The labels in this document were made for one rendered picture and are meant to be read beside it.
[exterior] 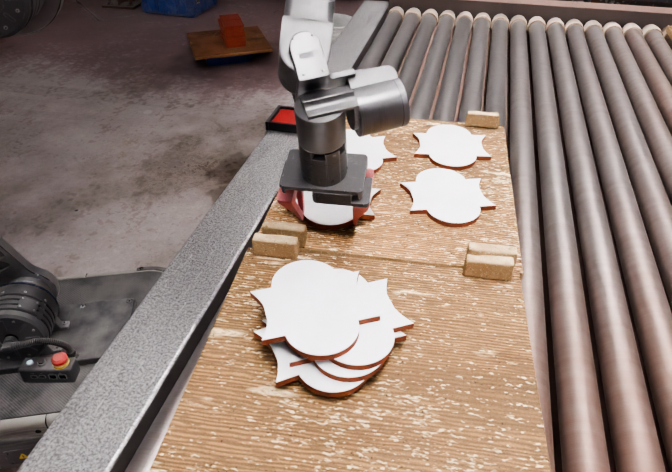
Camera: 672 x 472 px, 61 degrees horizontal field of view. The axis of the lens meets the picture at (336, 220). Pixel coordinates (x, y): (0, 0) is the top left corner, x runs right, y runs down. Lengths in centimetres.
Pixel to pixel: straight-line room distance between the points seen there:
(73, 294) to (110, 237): 64
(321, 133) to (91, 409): 37
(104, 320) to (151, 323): 100
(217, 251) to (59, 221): 188
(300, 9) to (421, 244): 33
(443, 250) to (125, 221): 193
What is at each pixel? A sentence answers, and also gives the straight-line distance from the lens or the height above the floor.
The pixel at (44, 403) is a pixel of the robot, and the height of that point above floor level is 24.
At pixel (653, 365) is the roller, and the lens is 74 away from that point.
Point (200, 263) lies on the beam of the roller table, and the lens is 78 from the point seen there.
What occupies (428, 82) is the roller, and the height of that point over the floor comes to 92.
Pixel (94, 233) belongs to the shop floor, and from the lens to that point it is 252.
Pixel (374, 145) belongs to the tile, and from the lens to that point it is 97.
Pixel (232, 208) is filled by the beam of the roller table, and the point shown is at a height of 91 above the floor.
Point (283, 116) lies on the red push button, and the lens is 111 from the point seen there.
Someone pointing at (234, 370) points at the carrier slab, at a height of 94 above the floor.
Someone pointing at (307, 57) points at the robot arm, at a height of 119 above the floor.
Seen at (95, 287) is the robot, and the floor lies 24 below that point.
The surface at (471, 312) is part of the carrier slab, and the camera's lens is 69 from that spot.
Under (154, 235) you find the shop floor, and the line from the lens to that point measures 242.
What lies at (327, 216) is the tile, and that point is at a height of 95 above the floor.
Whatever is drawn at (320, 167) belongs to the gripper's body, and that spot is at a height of 106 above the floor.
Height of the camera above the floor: 141
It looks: 36 degrees down
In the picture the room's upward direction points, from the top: straight up
